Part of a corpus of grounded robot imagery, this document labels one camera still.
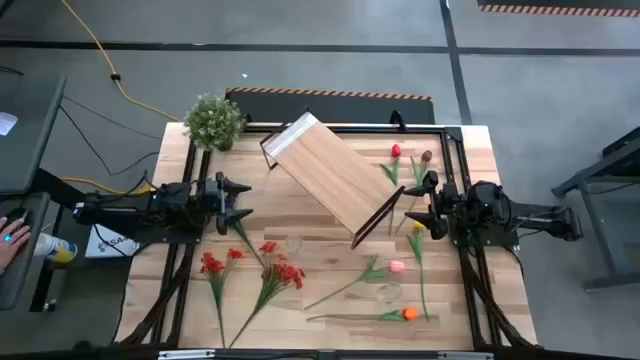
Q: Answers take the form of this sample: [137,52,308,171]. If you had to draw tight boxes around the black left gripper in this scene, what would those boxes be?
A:
[202,172,255,236]

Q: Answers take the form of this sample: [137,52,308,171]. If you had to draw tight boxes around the large red flower bunch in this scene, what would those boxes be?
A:
[228,241,307,349]

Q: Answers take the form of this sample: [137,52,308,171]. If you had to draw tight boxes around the white printed box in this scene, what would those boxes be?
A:
[84,223,141,260]

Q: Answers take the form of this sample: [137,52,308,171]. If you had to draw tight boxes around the grey office desk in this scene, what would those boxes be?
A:
[0,73,69,312]

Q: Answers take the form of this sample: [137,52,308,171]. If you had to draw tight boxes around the potted green plant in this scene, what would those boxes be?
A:
[182,93,247,153]

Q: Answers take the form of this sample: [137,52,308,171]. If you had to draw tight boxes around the person's hand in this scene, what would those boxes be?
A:
[0,215,32,274]

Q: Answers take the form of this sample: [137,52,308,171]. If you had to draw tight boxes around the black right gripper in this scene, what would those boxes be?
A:
[402,170,455,240]

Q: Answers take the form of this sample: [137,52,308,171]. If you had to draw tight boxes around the dark maroon artificial tulip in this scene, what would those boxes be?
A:
[394,149,434,236]

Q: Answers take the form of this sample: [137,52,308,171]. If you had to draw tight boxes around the red artificial tulip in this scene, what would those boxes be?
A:
[379,143,404,237]

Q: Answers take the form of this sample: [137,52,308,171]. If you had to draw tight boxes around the thin black floor cable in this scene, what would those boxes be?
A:
[58,94,162,177]

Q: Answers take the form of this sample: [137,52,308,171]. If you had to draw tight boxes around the yellow artificial tulip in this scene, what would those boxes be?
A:
[405,221,431,322]

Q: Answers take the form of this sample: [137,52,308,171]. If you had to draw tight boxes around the black mat with hazard stripe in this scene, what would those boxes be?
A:
[224,86,436,126]
[477,0,640,19]

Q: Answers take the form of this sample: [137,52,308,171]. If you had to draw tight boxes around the orange artificial tulip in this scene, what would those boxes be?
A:
[305,306,420,323]

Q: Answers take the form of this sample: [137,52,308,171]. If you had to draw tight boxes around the yellow extension cable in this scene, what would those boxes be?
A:
[59,0,182,196]

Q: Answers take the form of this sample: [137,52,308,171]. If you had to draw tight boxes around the dark grey metal cart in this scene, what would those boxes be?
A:
[551,127,640,291]

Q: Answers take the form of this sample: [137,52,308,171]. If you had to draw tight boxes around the white paper sheet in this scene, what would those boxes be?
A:
[0,111,19,137]

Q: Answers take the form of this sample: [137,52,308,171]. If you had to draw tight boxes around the pink artificial tulip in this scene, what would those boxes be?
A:
[303,254,407,311]

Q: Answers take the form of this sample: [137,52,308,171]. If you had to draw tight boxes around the white and yellow bottle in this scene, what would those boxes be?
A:
[33,232,79,265]

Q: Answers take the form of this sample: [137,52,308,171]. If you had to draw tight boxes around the wooden shelf black metal frame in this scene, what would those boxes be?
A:
[259,111,406,250]

